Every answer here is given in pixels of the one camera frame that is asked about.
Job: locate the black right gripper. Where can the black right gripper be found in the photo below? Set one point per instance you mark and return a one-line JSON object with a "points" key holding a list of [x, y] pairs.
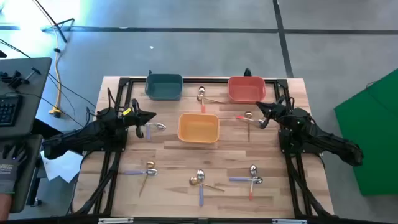
{"points": [[280, 113]]}

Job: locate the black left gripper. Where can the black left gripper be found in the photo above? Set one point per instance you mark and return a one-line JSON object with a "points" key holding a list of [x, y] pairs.
{"points": [[134, 116]]}

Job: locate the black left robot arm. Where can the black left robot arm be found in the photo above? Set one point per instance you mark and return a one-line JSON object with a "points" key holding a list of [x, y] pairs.
{"points": [[93, 132]]}

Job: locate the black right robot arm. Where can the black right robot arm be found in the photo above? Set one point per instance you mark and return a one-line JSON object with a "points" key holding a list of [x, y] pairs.
{"points": [[326, 140]]}

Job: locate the person's forearm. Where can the person's forearm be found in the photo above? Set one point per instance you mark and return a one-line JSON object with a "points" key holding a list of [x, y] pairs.
{"points": [[4, 205]]}

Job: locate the orange plastic bin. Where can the orange plastic bin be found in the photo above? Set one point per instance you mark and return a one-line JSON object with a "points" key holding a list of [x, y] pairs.
{"points": [[247, 90]]}

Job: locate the teal plastic bin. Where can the teal plastic bin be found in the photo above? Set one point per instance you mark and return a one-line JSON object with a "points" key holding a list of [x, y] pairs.
{"points": [[163, 87]]}

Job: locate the yellow plastic bin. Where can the yellow plastic bin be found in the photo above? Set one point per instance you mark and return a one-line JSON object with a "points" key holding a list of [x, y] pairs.
{"points": [[199, 129]]}

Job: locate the white paper sheet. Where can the white paper sheet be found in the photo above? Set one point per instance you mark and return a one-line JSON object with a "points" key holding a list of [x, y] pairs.
{"points": [[59, 168]]}

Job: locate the green board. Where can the green board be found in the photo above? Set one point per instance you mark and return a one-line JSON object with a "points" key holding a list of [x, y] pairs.
{"points": [[370, 140]]}

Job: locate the black tripod stand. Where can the black tripod stand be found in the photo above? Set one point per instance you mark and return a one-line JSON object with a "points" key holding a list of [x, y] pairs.
{"points": [[63, 36]]}

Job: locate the black crossbar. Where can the black crossbar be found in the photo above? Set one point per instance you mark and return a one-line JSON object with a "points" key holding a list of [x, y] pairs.
{"points": [[199, 221]]}

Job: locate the black desk clamp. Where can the black desk clamp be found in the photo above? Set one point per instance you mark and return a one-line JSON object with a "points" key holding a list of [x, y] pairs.
{"points": [[15, 81]]}

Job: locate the black keyboard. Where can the black keyboard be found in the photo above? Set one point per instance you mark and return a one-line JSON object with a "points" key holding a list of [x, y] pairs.
{"points": [[9, 110]]}

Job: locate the grey work glove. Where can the grey work glove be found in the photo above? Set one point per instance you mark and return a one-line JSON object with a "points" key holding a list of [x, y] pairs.
{"points": [[9, 168]]}

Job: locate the silver metal bracket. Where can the silver metal bracket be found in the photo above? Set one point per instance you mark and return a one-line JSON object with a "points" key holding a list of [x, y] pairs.
{"points": [[115, 220], [289, 221]]}

